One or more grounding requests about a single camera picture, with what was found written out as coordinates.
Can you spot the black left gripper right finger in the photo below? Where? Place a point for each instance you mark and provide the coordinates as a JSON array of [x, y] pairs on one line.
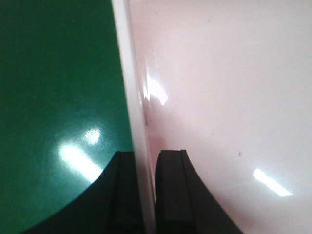
[[184, 205]]

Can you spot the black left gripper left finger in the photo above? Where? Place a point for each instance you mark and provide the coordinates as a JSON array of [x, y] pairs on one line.
[[110, 205]]

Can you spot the pink plastic bin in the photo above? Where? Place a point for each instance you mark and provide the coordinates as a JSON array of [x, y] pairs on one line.
[[229, 81]]

